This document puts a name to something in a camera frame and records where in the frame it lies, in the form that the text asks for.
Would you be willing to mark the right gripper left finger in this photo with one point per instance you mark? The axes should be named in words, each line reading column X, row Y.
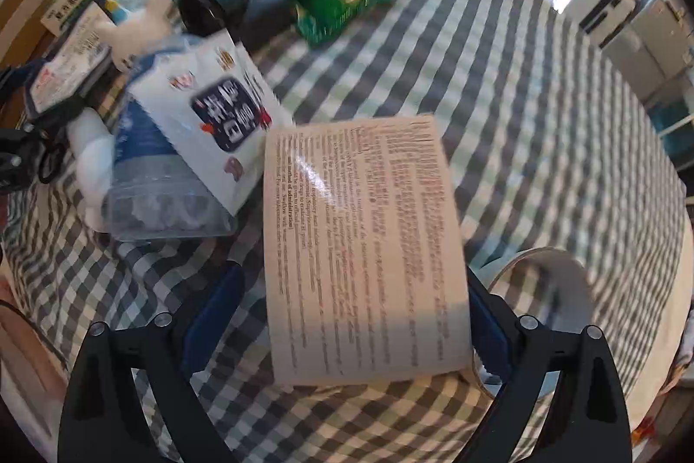
column 102, row 418

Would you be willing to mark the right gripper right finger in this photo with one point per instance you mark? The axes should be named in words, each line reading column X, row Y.
column 587, row 419

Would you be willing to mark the white plush bear toy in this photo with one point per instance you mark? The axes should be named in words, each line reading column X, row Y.
column 91, row 143

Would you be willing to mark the clear jar blue label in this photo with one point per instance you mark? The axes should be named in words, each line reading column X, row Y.
column 154, row 194

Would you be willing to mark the grey tape roll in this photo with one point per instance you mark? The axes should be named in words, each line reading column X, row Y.
column 546, row 283

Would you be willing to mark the black round jar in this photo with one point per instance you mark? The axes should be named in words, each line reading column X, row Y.
column 253, row 23

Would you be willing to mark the beige printed medicine box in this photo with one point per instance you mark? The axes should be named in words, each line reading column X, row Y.
column 364, row 267

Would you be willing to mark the white printed packet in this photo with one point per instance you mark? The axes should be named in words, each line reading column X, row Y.
column 80, row 56

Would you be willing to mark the brown cardboard box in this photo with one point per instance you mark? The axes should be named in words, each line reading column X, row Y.
column 23, row 37

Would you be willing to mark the white blue snack packet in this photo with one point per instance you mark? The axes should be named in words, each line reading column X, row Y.
column 215, row 108

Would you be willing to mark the checkered tablecloth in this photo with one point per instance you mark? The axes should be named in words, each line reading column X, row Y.
column 547, row 145

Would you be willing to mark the grey mini fridge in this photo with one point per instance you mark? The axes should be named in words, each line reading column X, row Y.
column 651, row 50

